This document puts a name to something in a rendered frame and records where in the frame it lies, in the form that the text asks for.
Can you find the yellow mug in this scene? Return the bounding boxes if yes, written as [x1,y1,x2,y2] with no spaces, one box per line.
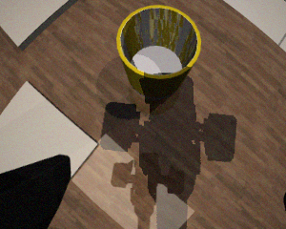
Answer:
[116,5,201,99]

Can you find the white flat square board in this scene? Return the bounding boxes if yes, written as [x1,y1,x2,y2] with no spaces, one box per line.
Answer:
[0,81,97,180]

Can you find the grey flat slab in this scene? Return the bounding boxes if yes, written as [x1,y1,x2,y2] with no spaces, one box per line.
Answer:
[0,0,78,51]

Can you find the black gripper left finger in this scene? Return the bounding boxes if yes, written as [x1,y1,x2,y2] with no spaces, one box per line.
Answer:
[0,154,71,229]

